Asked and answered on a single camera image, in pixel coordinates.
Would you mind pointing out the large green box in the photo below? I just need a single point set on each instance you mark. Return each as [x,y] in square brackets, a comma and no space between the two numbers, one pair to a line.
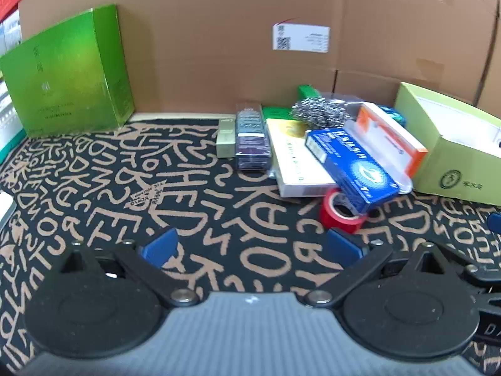
[66,78]

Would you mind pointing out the shiny blue packet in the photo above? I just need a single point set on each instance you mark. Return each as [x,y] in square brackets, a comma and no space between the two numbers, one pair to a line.
[396,115]

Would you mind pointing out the small green box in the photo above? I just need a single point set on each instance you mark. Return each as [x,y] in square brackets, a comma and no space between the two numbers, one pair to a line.
[307,92]

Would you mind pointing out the white flat box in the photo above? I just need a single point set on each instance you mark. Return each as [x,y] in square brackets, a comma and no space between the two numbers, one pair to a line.
[6,209]

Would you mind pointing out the blue box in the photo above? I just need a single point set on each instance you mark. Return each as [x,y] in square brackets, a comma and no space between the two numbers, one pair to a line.
[352,164]

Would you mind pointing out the large cardboard box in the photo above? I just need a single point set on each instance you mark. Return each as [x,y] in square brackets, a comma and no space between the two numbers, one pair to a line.
[235,47]

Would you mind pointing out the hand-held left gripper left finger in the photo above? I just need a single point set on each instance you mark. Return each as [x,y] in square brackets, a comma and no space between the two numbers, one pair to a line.
[160,244]

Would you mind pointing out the white shelving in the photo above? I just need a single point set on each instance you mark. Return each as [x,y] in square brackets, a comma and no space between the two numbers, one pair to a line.
[9,35]

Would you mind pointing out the small olive box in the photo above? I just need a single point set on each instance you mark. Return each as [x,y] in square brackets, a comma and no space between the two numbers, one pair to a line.
[226,141]

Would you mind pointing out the orange white box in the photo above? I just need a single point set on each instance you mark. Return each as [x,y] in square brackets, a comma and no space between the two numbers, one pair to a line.
[391,137]

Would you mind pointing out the green flat packet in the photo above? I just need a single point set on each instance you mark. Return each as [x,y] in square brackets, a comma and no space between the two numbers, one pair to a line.
[276,112]

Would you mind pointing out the black patterned mat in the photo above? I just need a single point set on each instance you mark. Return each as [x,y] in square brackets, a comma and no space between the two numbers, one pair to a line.
[117,188]

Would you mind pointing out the white yellow box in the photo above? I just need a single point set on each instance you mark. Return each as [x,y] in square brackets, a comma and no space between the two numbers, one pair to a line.
[297,164]

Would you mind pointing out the steel wool scrubber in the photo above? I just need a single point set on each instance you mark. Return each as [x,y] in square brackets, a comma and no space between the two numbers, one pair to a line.
[319,112]

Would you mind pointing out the white shipping label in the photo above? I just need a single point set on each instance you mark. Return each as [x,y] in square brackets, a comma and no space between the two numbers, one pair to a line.
[301,38]

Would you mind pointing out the dark purple box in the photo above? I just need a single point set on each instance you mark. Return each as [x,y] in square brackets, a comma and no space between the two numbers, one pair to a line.
[252,141]

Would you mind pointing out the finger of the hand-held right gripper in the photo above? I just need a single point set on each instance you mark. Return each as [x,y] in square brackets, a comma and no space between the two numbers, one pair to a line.
[496,223]

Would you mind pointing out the light green box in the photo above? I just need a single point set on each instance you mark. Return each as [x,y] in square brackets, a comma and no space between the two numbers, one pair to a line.
[442,160]

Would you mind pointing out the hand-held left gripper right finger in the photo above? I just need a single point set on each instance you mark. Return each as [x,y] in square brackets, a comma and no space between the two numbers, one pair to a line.
[342,244]

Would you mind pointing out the red tape roll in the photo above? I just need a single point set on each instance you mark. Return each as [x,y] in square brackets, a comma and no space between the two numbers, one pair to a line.
[332,215]

